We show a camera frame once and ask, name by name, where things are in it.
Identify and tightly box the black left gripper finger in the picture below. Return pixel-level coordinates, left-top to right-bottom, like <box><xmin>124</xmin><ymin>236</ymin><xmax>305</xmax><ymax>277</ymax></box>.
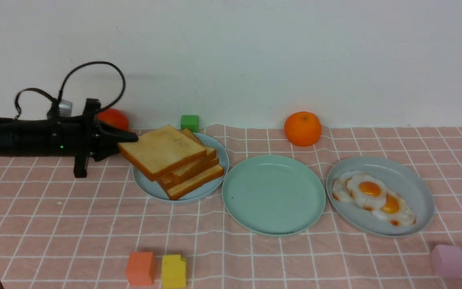
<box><xmin>99</xmin><ymin>122</ymin><xmax>139</xmax><ymax>143</ymax></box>
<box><xmin>95</xmin><ymin>143</ymin><xmax>120</xmax><ymax>162</ymax></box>

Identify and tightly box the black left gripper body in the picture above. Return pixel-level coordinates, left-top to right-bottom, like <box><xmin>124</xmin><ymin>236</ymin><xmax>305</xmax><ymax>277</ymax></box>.
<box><xmin>55</xmin><ymin>98</ymin><xmax>101</xmax><ymax>179</ymax></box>

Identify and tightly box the toast slice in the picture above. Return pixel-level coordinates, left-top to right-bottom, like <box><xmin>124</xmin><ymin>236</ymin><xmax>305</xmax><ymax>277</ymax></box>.
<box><xmin>166</xmin><ymin>164</ymin><xmax>225</xmax><ymax>200</ymax></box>
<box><xmin>157</xmin><ymin>157</ymin><xmax>219</xmax><ymax>190</ymax></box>
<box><xmin>165</xmin><ymin>126</ymin><xmax>217</xmax><ymax>175</ymax></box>
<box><xmin>118</xmin><ymin>125</ymin><xmax>207</xmax><ymax>182</ymax></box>

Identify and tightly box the fried egg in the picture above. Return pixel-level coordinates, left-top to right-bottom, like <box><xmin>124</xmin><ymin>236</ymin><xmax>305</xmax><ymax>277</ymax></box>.
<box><xmin>332</xmin><ymin>171</ymin><xmax>363</xmax><ymax>203</ymax></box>
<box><xmin>345</xmin><ymin>173</ymin><xmax>387</xmax><ymax>212</ymax></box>
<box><xmin>372</xmin><ymin>190</ymin><xmax>417</xmax><ymax>227</ymax></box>

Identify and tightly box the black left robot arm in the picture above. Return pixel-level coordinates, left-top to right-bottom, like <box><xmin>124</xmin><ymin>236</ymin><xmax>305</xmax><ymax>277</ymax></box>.
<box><xmin>0</xmin><ymin>98</ymin><xmax>139</xmax><ymax>179</ymax></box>

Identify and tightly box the red yellow pomegranate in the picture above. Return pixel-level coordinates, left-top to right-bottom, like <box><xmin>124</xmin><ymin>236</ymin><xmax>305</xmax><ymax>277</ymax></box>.
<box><xmin>97</xmin><ymin>108</ymin><xmax>130</xmax><ymax>130</ymax></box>

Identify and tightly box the light blue bread plate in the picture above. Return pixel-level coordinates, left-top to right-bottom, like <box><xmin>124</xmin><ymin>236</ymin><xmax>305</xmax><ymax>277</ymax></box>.
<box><xmin>133</xmin><ymin>133</ymin><xmax>230</xmax><ymax>204</ymax></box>

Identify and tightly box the green cube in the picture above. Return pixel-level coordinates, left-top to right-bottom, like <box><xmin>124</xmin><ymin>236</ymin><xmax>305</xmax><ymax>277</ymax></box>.
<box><xmin>180</xmin><ymin>115</ymin><xmax>200</xmax><ymax>133</ymax></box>

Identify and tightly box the pink checkered tablecloth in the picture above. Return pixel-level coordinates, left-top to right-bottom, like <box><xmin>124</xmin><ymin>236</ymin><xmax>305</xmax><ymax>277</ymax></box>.
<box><xmin>0</xmin><ymin>124</ymin><xmax>462</xmax><ymax>289</ymax></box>

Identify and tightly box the orange cube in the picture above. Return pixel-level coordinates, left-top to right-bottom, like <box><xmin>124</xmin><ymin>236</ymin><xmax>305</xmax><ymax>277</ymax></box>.
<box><xmin>126</xmin><ymin>251</ymin><xmax>156</xmax><ymax>287</ymax></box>

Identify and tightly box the yellow cube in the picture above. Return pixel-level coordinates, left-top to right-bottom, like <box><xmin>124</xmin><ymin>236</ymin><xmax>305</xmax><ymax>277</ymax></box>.
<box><xmin>161</xmin><ymin>254</ymin><xmax>187</xmax><ymax>289</ymax></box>

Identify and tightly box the teal green centre plate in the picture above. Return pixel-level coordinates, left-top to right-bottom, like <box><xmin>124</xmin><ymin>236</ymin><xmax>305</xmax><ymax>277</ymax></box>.
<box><xmin>222</xmin><ymin>155</ymin><xmax>326</xmax><ymax>237</ymax></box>

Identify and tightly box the orange fruit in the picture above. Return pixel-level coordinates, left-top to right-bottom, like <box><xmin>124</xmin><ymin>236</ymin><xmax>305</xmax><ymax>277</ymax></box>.
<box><xmin>284</xmin><ymin>111</ymin><xmax>322</xmax><ymax>147</ymax></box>

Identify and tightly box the grey blue egg plate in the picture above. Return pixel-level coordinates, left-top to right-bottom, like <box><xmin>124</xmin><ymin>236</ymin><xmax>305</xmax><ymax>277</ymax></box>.
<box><xmin>326</xmin><ymin>156</ymin><xmax>435</xmax><ymax>238</ymax></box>

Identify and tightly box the pink cube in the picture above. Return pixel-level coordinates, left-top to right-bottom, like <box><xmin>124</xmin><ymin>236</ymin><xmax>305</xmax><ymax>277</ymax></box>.
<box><xmin>430</xmin><ymin>244</ymin><xmax>462</xmax><ymax>278</ymax></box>

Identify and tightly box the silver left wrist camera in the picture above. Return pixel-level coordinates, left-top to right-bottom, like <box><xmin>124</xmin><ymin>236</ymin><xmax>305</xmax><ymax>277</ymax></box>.
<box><xmin>47</xmin><ymin>99</ymin><xmax>73</xmax><ymax>119</ymax></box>

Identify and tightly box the black left camera cable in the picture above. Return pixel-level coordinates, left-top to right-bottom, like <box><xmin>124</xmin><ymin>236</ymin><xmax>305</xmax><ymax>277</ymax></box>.
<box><xmin>14</xmin><ymin>61</ymin><xmax>127</xmax><ymax>120</ymax></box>

